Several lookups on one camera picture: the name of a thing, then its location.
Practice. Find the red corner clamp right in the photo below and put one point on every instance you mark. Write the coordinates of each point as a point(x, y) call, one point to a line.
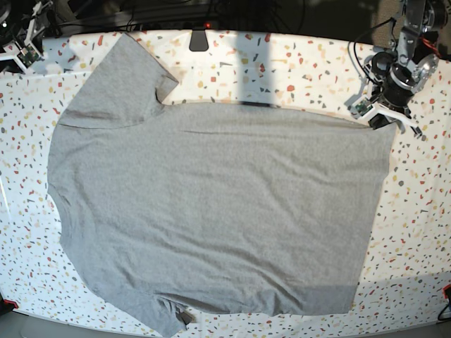
point(447, 292)

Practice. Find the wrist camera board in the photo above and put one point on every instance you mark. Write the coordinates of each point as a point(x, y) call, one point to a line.
point(28, 56)
point(360, 108)

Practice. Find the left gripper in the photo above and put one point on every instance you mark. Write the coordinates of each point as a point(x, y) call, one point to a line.
point(396, 85)

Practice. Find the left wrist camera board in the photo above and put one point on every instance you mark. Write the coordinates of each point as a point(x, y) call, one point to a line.
point(360, 108)

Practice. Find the grey T-shirt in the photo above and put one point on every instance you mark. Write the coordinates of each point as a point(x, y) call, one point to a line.
point(220, 207)

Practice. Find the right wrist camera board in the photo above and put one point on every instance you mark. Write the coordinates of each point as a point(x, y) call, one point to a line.
point(28, 56)

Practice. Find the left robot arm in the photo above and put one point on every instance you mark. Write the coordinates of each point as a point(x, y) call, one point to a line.
point(415, 29)

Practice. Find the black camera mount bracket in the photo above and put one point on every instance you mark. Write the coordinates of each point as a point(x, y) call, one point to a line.
point(198, 41)

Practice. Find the red corner clamp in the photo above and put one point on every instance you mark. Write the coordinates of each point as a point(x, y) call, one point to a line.
point(447, 292)
point(7, 305)

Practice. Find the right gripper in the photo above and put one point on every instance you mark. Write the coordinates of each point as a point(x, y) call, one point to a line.
point(14, 38)

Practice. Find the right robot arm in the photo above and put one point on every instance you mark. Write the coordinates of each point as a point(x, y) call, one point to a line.
point(22, 27)

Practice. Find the red corner clamp left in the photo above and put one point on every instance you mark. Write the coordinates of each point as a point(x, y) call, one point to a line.
point(7, 305)

